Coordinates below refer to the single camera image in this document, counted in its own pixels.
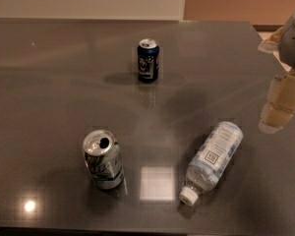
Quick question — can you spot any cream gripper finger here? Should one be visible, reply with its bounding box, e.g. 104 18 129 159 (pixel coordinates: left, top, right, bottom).
259 69 295 134
258 28 283 53

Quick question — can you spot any clear blue-label plastic bottle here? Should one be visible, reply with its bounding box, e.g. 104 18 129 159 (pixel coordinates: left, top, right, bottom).
179 121 243 206

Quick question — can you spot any blue pepsi can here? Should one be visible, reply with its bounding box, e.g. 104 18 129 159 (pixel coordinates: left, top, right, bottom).
137 38 160 83

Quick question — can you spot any green white soda can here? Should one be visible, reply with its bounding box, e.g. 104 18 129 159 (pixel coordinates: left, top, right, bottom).
82 130 124 190

